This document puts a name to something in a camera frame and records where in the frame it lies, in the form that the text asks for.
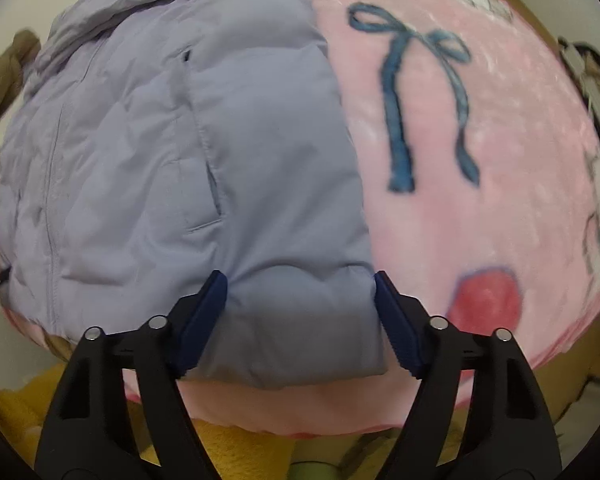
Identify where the lavender puffer jacket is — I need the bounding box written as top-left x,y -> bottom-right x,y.
0,0 -> 386,388

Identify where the pink cartoon fleece blanket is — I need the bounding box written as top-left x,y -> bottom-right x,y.
3,0 -> 600,436

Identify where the brown puffer coat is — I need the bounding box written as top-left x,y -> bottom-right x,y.
0,29 -> 41,118

